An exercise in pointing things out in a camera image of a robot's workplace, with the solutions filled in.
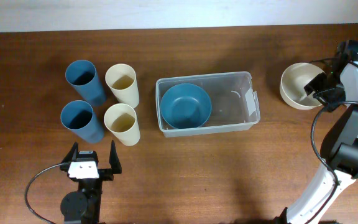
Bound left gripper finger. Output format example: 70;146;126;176
62;142;78;163
109;141;122;174

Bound cream bowl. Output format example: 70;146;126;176
280;63;323;110

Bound far cream plastic cup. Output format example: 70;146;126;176
105;63;140;108

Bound clear plastic storage container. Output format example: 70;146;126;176
155;72;260;138

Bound far blue plastic cup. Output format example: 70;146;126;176
65;60;107;106

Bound blue plastic bowl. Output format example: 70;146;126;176
160;83;213;129

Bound cream plastic cup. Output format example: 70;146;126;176
104;103;140;146
105;63;140;108

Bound near cream plastic cup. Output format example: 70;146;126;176
104;103;140;146

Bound near blue plastic cup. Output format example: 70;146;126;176
60;100;104;144

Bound blue plastic cup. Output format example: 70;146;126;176
60;100;104;144
65;60;107;106

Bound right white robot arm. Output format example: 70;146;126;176
274;55;358;223

